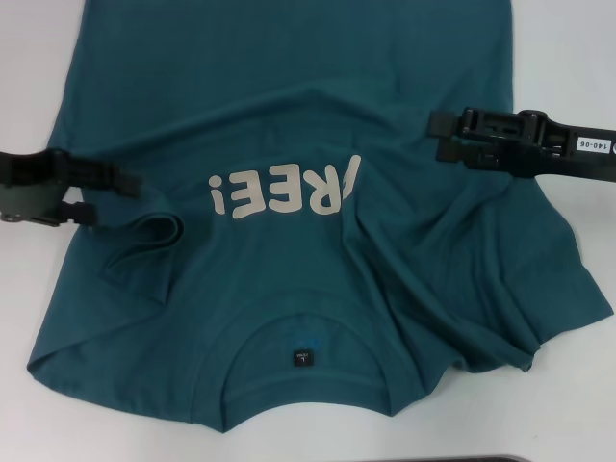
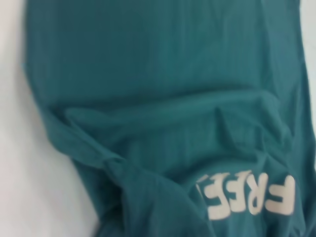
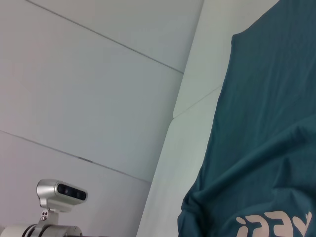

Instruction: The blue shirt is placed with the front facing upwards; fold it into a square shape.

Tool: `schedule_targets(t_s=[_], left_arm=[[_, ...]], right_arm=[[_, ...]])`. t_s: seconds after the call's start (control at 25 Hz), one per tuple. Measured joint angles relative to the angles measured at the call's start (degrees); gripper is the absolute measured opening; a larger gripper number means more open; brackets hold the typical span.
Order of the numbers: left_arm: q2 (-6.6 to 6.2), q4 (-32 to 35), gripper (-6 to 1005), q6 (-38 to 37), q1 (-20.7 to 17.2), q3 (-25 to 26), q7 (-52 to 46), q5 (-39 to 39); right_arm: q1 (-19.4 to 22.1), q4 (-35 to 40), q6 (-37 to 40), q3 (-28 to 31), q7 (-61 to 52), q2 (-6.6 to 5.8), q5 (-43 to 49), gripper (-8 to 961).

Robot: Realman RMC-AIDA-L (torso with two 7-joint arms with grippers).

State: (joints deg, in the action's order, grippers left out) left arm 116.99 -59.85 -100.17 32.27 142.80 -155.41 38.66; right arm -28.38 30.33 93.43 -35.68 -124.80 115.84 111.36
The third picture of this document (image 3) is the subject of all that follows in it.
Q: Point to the teal t-shirt with white print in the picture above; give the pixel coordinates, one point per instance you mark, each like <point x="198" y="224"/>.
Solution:
<point x="259" y="123"/>

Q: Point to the silver left camera mount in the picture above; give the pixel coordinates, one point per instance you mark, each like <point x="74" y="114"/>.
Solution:
<point x="48" y="218"/>

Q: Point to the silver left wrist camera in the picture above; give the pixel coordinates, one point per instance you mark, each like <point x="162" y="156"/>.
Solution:
<point x="61" y="195"/>

